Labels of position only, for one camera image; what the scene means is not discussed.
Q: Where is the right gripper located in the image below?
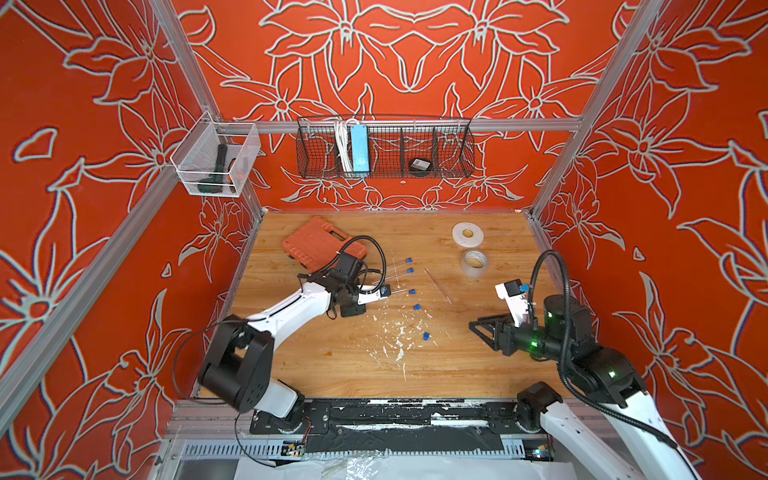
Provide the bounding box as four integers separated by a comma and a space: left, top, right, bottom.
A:
467, 313, 570, 365

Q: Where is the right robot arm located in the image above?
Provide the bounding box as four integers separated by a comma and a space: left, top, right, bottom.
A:
469, 295, 699, 479

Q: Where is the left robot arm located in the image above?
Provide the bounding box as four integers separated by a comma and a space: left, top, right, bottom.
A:
198, 254, 366, 430

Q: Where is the orange plastic tool case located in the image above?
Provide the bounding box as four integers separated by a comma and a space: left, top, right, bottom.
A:
282, 216, 351, 273

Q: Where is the clear packing tape roll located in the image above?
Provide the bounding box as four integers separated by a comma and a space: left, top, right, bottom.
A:
461, 249, 489, 279

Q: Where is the white foam tape roll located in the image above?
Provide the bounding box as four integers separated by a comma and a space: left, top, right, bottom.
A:
452, 222, 485, 249

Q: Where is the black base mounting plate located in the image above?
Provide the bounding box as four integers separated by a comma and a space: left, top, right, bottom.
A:
249, 398, 554, 461

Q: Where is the light blue box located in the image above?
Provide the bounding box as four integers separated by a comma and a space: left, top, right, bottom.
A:
350, 124, 370, 178

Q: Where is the dark green tool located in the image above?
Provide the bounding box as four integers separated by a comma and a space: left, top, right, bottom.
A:
198, 144, 228, 194

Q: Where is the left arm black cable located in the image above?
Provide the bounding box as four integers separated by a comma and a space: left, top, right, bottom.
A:
170, 235, 388, 403

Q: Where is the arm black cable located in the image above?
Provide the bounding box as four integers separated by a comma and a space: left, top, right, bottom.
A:
170, 235, 388, 403
529, 250, 700, 480

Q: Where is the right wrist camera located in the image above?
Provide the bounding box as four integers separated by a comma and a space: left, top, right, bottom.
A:
495, 279, 534, 327

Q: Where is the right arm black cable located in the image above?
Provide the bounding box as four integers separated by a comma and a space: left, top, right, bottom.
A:
529, 250, 700, 480

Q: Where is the white cable bundle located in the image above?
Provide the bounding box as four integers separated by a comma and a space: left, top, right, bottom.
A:
334, 119, 354, 174

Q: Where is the black wire basket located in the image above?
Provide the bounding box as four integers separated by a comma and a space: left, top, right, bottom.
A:
296, 115, 477, 180

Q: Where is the clear acrylic wall box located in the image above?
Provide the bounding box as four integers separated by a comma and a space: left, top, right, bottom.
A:
171, 112, 261, 198

